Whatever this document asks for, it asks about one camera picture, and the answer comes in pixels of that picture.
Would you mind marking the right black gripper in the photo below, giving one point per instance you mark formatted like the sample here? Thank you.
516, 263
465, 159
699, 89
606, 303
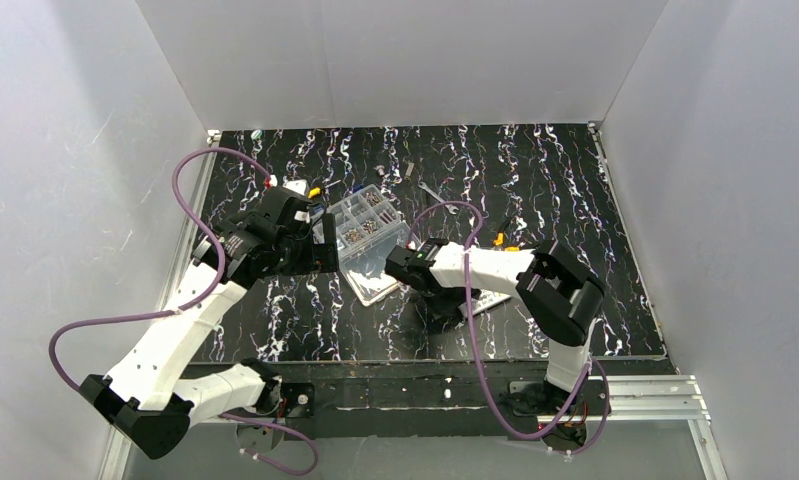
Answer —
443, 312

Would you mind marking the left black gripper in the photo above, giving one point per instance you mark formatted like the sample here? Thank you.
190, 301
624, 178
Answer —
326, 242

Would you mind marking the white remote control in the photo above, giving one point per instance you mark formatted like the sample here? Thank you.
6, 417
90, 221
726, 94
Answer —
482, 302

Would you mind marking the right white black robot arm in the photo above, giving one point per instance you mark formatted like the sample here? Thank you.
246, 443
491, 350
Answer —
562, 296

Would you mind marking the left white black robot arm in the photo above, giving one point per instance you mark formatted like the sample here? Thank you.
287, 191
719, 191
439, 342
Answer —
145, 396

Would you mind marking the clear plastic screw box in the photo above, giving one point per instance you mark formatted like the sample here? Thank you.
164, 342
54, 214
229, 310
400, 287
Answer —
367, 228

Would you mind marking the silver open-end wrench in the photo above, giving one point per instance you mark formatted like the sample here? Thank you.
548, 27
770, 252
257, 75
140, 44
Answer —
449, 207

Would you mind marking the yellow handled screwdriver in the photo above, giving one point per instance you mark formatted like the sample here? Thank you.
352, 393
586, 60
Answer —
317, 191

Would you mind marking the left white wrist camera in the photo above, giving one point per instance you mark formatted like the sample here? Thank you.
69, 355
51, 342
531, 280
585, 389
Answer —
298, 186

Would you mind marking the orange handled pliers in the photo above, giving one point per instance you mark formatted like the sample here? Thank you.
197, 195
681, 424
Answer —
501, 242

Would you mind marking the black front mounting rail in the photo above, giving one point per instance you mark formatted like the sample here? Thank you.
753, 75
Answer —
413, 398

